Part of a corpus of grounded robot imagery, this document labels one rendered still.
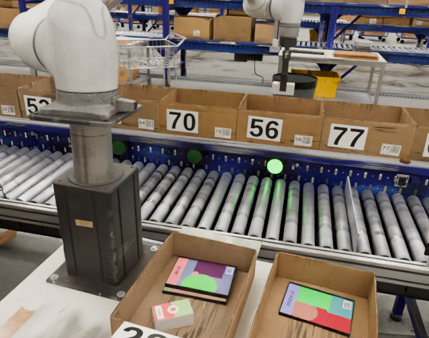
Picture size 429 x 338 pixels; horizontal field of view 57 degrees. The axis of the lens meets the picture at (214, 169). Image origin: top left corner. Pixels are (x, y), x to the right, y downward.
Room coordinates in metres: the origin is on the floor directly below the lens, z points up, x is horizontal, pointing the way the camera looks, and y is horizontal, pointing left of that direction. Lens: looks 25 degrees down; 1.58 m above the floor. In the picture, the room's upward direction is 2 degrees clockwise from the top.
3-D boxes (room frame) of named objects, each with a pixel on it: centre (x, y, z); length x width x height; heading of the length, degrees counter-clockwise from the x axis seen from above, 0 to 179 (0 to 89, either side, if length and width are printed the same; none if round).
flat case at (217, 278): (0.93, 0.03, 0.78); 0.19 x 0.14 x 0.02; 77
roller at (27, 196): (1.63, 0.75, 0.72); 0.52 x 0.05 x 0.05; 168
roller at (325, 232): (1.38, -0.46, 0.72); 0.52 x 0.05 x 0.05; 168
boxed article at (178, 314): (0.77, 0.10, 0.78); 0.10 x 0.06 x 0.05; 109
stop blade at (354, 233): (1.36, -0.55, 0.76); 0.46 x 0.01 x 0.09; 168
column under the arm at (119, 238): (1.00, 0.33, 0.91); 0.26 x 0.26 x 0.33; 74
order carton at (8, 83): (2.20, 1.21, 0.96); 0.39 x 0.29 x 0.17; 78
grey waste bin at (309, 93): (4.45, -0.88, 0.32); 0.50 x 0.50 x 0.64
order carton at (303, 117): (1.87, -0.32, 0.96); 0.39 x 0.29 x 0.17; 78
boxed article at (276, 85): (1.81, -0.31, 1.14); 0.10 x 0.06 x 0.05; 78
